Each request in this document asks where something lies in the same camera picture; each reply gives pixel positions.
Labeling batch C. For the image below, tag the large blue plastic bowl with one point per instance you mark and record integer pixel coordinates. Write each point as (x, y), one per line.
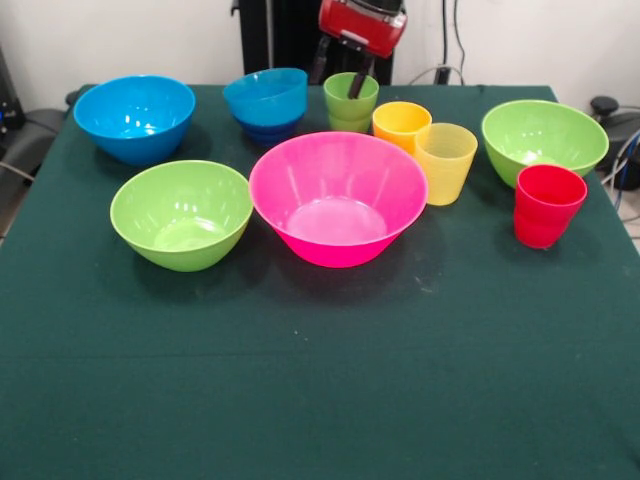
(134, 120)

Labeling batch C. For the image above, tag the green plastic bowl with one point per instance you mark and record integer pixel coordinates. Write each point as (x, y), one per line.
(181, 220)
(545, 140)

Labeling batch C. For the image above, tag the small light blue bowl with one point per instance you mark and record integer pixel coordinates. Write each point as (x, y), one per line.
(265, 100)

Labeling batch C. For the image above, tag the green plastic cup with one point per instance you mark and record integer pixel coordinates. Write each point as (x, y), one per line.
(345, 110)

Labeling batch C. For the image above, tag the dark green tablecloth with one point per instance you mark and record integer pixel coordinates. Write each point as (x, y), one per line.
(320, 375)

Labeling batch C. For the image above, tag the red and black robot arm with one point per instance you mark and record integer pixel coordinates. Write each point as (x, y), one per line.
(380, 6)

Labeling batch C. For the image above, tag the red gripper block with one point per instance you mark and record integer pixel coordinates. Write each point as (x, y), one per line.
(360, 27)

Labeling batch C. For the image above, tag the red plastic cup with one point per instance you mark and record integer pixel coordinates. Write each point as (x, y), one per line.
(547, 215)

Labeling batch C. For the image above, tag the small dark blue bowl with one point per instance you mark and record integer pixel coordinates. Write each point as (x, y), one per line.
(267, 134)

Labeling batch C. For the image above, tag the grey pedestal foot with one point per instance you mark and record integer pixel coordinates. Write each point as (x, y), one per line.
(620, 125)
(35, 135)

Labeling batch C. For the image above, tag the large pink plastic bowl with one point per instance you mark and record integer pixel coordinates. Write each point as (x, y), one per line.
(335, 210)

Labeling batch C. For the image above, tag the pale yellow translucent cup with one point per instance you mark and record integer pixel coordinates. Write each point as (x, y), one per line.
(445, 170)

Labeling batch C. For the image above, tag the orange-yellow plastic cup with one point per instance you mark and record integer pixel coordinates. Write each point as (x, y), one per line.
(397, 125)

